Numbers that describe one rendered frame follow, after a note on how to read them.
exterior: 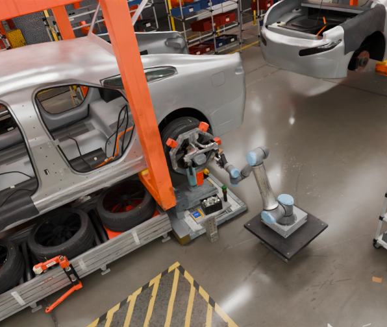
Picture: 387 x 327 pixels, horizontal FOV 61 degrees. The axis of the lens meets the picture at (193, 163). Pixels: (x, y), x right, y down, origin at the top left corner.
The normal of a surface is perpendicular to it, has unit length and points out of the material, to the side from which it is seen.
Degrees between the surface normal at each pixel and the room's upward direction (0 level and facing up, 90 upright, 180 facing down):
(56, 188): 92
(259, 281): 0
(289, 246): 0
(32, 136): 80
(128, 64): 90
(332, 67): 99
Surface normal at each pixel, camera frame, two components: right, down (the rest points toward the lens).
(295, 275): -0.15, -0.80
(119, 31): 0.50, 0.45
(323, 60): -0.34, 0.59
